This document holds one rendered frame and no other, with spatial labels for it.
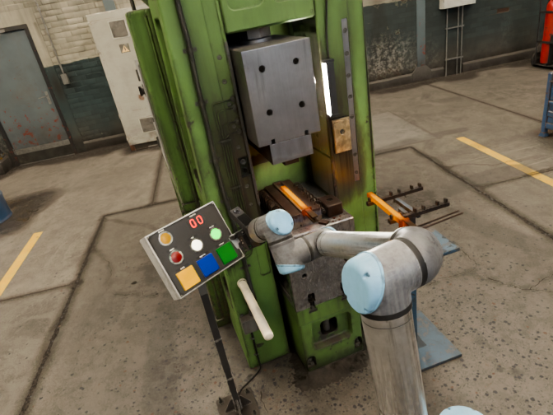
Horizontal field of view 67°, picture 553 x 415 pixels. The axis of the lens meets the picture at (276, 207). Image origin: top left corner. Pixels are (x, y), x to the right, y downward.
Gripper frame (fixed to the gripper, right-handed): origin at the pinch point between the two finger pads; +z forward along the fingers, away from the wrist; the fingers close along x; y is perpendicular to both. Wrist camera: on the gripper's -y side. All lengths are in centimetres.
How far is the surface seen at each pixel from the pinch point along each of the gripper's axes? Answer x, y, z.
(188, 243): -12.9, -6.1, 11.1
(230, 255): 0.3, 7.4, 10.4
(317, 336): 42, 77, 49
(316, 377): 31, 97, 54
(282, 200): 50, 0, 25
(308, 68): 56, -45, -28
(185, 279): -21.7, 5.8, 10.3
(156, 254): -26.4, -8.3, 11.1
